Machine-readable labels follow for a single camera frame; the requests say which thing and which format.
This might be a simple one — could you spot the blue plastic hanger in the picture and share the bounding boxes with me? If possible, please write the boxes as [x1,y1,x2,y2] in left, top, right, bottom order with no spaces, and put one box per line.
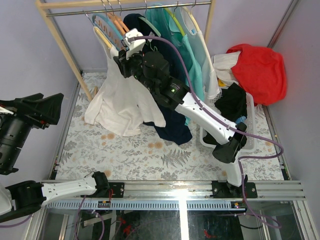
[91,14,124,51]

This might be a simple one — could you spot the white laundry basket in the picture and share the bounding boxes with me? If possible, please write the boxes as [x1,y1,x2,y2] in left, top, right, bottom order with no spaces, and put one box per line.
[199,93,257,153]

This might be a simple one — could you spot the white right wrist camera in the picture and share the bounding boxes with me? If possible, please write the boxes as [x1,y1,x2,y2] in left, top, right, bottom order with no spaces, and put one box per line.
[121,28,146,60]

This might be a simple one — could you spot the light blue hanging shirt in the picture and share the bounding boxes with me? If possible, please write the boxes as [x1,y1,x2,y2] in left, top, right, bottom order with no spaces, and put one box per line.
[175,6,221,103]

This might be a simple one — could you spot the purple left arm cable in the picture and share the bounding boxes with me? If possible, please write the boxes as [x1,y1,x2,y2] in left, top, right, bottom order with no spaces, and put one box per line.
[0,213,33,229]

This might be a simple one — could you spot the teal hanging shirt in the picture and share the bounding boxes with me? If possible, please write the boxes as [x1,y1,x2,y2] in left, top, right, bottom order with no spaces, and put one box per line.
[144,6,205,127]

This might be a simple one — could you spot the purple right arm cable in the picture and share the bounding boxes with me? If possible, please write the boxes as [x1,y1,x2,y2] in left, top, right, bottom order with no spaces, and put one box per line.
[129,35,285,229]

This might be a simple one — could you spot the white t shirt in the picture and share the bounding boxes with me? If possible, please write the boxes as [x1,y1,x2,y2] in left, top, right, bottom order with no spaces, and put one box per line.
[84,40,166,137]

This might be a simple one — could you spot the white crumpled cloth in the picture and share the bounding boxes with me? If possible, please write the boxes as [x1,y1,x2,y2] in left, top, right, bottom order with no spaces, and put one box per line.
[211,51,241,86]

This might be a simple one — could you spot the cream white hanger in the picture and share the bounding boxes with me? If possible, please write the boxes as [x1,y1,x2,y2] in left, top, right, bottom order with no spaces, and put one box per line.
[177,7,214,74]

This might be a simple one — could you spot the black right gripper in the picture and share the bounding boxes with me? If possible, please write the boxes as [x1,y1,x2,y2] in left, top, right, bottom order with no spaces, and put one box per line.
[112,46,156,94]

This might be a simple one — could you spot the black clothes in basket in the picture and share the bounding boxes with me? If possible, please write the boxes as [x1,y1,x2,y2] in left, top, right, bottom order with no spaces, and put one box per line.
[202,82,249,146]

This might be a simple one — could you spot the mint green hanger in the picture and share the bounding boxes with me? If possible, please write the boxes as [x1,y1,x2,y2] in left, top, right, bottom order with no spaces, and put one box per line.
[137,16,162,37]

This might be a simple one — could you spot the red cloth pile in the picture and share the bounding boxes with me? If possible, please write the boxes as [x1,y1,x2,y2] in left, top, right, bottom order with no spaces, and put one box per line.
[226,43,288,106]

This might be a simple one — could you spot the wooden clothes rack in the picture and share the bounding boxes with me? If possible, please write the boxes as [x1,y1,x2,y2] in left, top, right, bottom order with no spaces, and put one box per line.
[35,0,216,101]

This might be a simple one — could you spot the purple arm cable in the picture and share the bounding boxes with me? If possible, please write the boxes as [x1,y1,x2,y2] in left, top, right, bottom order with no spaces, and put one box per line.
[129,35,285,229]
[0,213,33,229]

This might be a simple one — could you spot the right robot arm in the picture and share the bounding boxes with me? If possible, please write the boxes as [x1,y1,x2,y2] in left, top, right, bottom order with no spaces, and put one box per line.
[113,50,248,198]

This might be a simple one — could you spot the yellow green hanger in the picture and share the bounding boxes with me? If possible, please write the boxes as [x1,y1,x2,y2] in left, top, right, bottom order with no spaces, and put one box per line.
[164,7,186,37]

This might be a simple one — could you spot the floral table cloth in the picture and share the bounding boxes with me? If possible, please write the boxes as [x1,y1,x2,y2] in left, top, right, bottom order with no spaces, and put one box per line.
[53,71,286,181]

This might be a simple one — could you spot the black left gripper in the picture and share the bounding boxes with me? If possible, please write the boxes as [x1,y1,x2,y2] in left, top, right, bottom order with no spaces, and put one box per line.
[0,90,66,169]

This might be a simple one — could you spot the aluminium mounting rail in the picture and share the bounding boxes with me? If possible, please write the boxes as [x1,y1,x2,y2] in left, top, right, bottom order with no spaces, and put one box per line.
[117,180,306,201]

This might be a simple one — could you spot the navy blue hanging shirt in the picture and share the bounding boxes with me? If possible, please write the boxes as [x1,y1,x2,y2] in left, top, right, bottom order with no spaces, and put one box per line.
[123,13,192,145]

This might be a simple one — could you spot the pale yellow wavy hanger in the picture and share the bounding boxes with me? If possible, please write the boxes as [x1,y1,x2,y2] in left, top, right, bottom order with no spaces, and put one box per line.
[83,10,113,50]

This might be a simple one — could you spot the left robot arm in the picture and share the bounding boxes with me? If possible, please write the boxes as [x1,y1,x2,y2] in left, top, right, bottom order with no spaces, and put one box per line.
[0,93,110,223]

